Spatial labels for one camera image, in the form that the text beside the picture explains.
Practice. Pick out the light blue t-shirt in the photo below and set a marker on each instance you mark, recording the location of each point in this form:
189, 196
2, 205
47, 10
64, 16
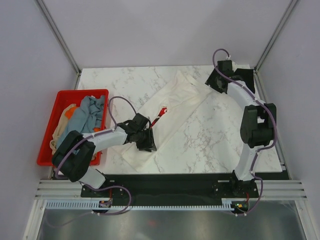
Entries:
84, 114

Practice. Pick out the beige t-shirt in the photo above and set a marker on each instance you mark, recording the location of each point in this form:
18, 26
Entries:
63, 121

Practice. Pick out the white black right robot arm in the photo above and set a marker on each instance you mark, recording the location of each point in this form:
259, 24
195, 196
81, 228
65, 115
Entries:
258, 123

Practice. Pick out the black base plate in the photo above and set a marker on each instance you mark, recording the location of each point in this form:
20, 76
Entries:
185, 188

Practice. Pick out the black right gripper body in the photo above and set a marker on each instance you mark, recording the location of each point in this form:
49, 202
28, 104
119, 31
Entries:
213, 80

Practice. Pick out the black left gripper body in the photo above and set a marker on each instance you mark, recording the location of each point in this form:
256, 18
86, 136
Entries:
135, 141

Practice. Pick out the left aluminium frame post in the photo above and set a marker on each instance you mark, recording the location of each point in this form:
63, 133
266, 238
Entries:
58, 36

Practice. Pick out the folded black t-shirt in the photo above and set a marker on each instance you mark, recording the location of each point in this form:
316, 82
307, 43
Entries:
246, 76

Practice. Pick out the aluminium frame post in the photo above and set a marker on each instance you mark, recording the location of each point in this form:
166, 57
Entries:
58, 36
276, 33

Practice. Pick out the white t-shirt red print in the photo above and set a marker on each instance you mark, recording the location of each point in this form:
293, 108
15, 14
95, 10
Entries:
171, 106

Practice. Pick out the orange garment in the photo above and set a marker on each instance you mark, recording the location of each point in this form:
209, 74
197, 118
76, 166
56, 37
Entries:
69, 113

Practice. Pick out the right aluminium frame post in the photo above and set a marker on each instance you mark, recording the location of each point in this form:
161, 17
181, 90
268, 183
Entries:
276, 33

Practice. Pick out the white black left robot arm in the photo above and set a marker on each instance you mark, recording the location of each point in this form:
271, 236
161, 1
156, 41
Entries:
73, 157

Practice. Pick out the white slotted cable duct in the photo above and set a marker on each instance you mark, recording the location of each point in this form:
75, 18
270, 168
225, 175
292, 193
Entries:
95, 204

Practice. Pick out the red plastic bin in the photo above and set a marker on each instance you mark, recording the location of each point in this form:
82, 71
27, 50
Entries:
64, 98

